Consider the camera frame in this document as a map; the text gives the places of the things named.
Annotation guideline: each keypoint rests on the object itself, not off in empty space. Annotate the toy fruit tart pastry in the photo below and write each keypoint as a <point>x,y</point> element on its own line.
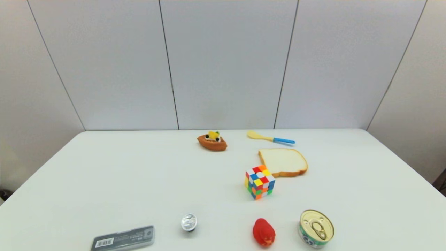
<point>212,143</point>

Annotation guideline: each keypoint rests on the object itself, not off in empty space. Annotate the multicoloured puzzle cube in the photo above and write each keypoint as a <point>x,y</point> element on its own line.
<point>259,182</point>

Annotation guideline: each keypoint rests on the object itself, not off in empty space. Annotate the toy white bread slice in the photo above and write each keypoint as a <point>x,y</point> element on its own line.
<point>283,161</point>

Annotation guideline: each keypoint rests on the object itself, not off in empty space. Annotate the small silver foil cup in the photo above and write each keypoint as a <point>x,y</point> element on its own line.
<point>189,222</point>

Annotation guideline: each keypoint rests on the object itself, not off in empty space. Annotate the red rubber duck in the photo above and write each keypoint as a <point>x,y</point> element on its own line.
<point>263,233</point>

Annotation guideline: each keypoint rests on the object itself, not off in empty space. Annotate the tin can with pull tab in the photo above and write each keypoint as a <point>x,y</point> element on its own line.
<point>316,227</point>

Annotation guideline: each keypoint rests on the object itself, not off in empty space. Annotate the grey pencil case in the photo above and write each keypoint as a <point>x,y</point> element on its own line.
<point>125,239</point>

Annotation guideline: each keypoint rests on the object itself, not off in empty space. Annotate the dark object beside table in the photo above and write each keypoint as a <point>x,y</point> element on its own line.
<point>441,186</point>
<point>5,194</point>

